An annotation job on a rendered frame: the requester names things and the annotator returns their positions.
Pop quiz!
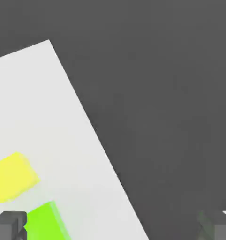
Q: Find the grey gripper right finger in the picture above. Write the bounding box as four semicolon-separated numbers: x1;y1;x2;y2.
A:
197;210;226;240

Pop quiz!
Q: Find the small yellow cube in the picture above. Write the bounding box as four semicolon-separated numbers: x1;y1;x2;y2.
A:
0;151;41;203

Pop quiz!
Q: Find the small green cube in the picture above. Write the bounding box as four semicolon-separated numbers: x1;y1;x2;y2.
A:
24;200;72;240

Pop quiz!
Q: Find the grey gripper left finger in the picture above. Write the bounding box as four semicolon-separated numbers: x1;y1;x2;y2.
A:
0;210;28;240

